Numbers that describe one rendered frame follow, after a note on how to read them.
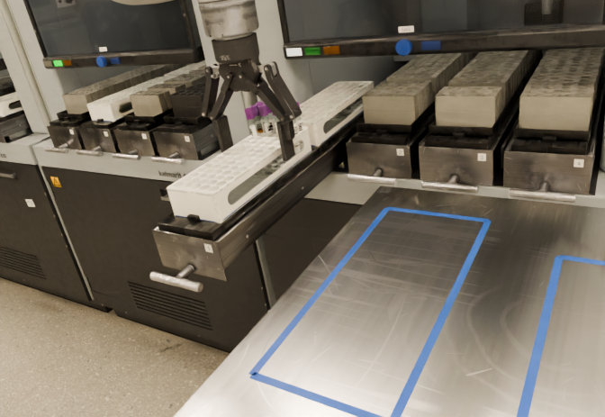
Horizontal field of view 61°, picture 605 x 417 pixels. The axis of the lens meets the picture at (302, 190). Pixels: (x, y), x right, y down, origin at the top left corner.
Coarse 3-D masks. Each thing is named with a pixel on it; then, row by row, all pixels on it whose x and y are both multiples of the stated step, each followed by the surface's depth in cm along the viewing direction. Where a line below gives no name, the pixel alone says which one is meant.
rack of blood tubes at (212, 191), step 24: (240, 144) 95; (264, 144) 93; (216, 168) 86; (240, 168) 85; (264, 168) 93; (168, 192) 81; (192, 192) 78; (216, 192) 77; (240, 192) 90; (216, 216) 78
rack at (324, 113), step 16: (320, 96) 117; (336, 96) 115; (352, 96) 113; (304, 112) 108; (320, 112) 106; (336, 112) 107; (352, 112) 115; (320, 128) 102; (336, 128) 108; (320, 144) 102
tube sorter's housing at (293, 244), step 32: (256, 0) 111; (288, 64) 114; (320, 64) 125; (352, 64) 140; (384, 64) 159; (512, 128) 100; (320, 192) 113; (352, 192) 109; (448, 192) 98; (480, 192) 94; (288, 224) 123; (320, 224) 118; (288, 256) 128
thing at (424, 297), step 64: (384, 192) 78; (320, 256) 65; (384, 256) 63; (448, 256) 61; (512, 256) 59; (576, 256) 57; (320, 320) 54; (384, 320) 52; (448, 320) 51; (512, 320) 50; (576, 320) 48; (256, 384) 47; (320, 384) 46; (384, 384) 45; (448, 384) 44; (512, 384) 43; (576, 384) 42
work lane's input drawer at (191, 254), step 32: (352, 128) 113; (320, 160) 100; (288, 192) 91; (160, 224) 81; (192, 224) 79; (224, 224) 78; (256, 224) 83; (160, 256) 84; (192, 256) 80; (224, 256) 77; (192, 288) 76
